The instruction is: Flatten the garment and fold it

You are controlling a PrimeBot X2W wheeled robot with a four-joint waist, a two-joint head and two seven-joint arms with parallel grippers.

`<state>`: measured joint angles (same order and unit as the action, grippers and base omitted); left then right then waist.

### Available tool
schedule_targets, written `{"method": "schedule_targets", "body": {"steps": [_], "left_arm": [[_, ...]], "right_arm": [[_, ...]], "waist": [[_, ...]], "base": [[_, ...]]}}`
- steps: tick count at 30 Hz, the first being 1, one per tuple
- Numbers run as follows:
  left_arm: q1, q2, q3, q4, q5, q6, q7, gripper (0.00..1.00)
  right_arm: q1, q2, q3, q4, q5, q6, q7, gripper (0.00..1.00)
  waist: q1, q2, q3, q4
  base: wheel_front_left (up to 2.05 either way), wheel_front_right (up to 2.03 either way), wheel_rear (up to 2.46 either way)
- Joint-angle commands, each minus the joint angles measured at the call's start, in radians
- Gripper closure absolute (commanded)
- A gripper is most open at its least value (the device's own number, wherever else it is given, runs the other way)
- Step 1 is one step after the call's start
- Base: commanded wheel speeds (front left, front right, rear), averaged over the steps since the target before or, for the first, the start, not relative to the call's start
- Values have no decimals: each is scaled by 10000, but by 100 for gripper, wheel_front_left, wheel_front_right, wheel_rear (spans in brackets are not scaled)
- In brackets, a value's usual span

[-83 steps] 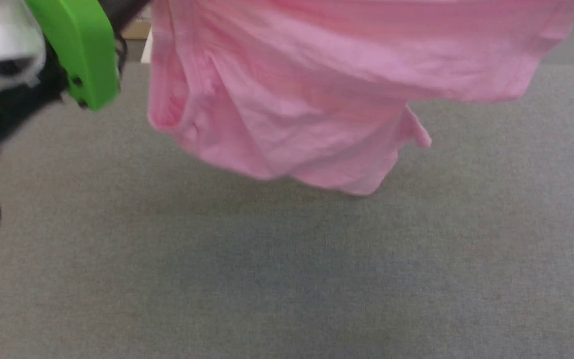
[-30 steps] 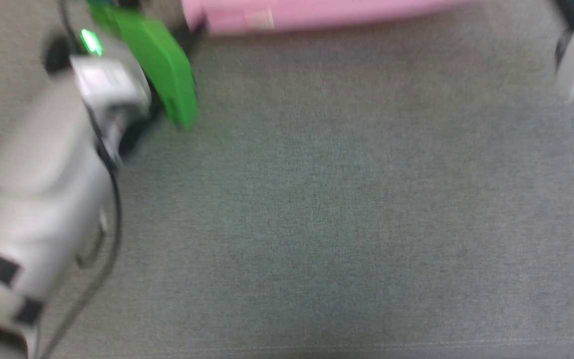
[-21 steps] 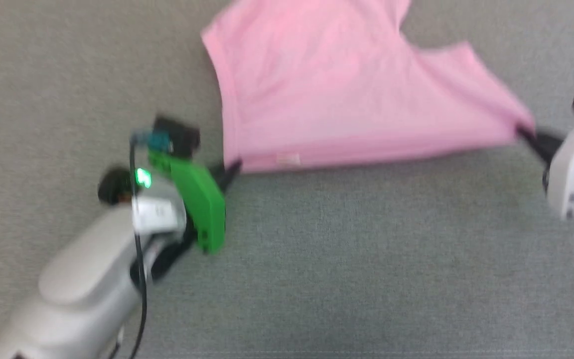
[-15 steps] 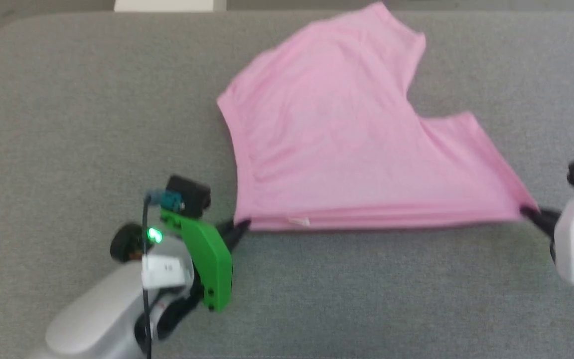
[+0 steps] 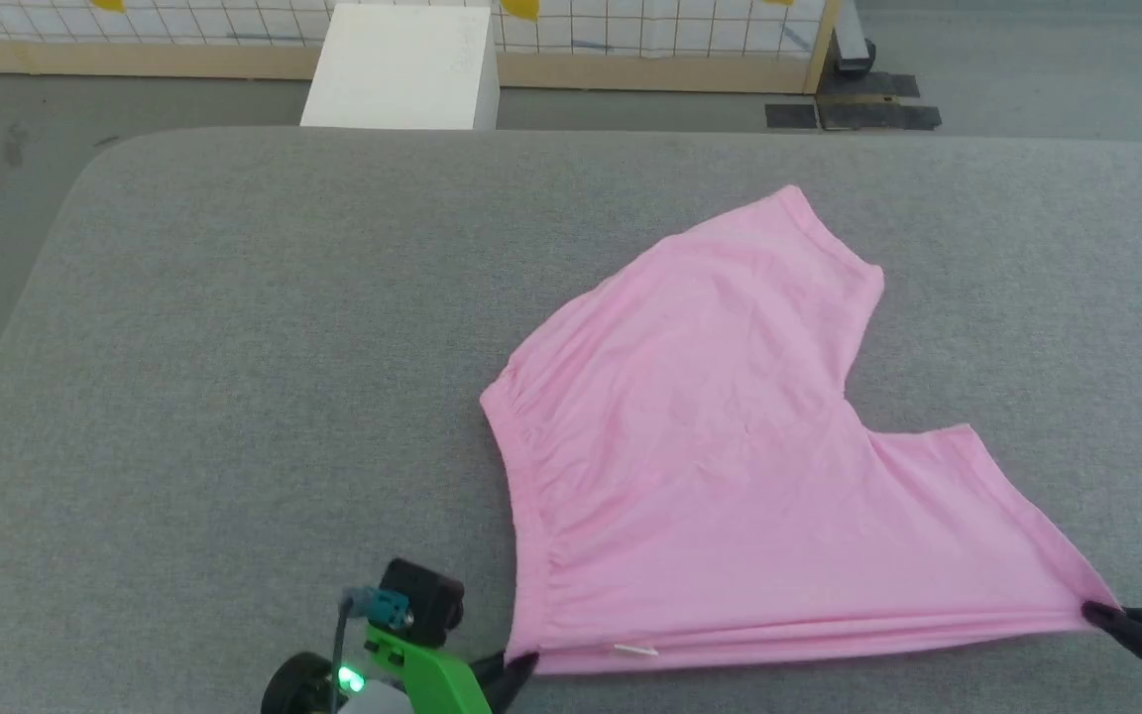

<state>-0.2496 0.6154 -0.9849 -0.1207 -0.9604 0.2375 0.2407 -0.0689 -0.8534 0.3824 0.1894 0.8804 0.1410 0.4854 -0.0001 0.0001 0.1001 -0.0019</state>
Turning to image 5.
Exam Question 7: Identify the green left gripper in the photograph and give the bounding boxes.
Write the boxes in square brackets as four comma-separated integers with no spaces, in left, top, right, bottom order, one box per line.
[262,625,540,714]

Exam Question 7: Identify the pink garment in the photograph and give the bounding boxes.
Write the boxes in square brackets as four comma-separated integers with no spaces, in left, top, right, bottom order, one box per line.
[479,184,1123,677]

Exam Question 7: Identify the grey fabric sofa cushion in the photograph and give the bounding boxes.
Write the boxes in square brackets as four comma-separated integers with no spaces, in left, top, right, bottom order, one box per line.
[0,127,1142,714]

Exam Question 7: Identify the black floor tape patches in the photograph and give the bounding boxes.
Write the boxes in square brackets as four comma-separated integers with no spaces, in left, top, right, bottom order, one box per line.
[764,72,943,133]

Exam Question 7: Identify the white box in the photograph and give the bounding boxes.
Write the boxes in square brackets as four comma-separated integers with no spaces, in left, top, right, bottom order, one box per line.
[299,3,501,131]

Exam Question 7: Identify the teal left camera connector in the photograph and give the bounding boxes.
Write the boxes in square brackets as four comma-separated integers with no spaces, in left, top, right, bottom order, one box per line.
[346,586,409,632]

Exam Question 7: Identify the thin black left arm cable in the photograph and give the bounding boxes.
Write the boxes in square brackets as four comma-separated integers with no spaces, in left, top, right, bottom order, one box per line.
[331,593,356,714]

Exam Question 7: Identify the wooden frame with grid panel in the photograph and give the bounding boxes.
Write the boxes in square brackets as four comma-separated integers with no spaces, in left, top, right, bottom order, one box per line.
[0,0,844,96]

